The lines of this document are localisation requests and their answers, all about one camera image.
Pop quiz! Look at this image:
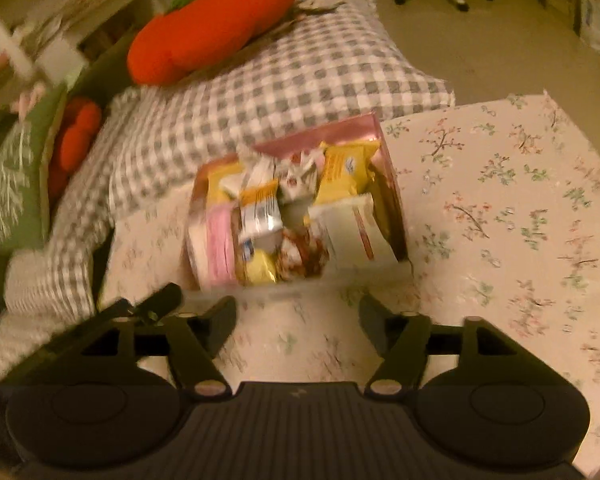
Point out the grey checked blanket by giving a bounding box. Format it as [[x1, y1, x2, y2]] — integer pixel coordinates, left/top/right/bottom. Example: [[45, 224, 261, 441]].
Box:
[[0, 87, 196, 381]]

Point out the white red-striped snack packet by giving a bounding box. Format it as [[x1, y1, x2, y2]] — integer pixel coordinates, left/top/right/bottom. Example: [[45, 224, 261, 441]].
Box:
[[307, 192, 400, 273]]

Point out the white shelf unit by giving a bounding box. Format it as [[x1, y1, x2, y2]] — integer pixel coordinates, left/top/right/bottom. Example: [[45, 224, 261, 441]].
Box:
[[0, 0, 153, 111]]

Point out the orange white snack packet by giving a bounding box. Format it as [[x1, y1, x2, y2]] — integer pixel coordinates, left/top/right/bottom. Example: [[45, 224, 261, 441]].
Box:
[[239, 180, 284, 237]]

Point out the grey checked pillow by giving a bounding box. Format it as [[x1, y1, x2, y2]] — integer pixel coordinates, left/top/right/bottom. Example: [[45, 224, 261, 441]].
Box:
[[107, 0, 456, 221]]

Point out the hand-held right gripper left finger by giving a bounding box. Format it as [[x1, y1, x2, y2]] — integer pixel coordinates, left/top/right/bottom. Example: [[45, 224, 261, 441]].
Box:
[[35, 296, 237, 402]]

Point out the small red cushion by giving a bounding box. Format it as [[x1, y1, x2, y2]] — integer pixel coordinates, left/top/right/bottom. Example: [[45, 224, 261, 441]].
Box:
[[47, 97, 103, 196]]

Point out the pink cardboard box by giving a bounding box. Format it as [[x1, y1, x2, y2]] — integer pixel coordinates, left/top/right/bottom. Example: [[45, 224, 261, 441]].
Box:
[[186, 112, 412, 292]]

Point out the yellow blue-label snack packet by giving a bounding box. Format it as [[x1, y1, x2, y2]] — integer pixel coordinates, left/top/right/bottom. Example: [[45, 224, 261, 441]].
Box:
[[237, 237, 281, 286]]

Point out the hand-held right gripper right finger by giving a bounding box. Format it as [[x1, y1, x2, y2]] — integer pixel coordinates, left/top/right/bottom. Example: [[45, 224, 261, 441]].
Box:
[[358, 294, 561, 400]]

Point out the pink snack packet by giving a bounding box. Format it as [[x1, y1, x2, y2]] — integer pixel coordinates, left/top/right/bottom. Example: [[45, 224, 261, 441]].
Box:
[[205, 205, 241, 283]]

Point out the plain yellow snack packet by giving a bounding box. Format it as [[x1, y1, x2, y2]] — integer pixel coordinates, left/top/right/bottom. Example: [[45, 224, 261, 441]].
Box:
[[205, 162, 246, 206]]

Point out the red white snack packet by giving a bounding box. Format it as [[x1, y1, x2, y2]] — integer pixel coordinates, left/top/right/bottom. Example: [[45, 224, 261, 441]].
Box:
[[280, 227, 311, 281]]

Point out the green snowflake cushion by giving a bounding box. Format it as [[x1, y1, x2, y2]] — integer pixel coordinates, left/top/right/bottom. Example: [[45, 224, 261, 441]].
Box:
[[0, 85, 71, 256]]

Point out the yellow red-print snack packet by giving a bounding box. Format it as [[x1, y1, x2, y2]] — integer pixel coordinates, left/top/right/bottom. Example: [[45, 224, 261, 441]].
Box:
[[314, 140, 382, 206]]

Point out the floral tablecloth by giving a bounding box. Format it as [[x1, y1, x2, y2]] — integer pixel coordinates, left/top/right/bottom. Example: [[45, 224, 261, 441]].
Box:
[[97, 90, 600, 480]]

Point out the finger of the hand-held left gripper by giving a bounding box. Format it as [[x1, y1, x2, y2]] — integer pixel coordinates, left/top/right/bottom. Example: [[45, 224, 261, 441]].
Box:
[[97, 282, 183, 324]]

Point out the white triangular snack packet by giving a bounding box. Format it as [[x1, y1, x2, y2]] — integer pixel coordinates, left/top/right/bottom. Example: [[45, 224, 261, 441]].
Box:
[[275, 152, 326, 201]]

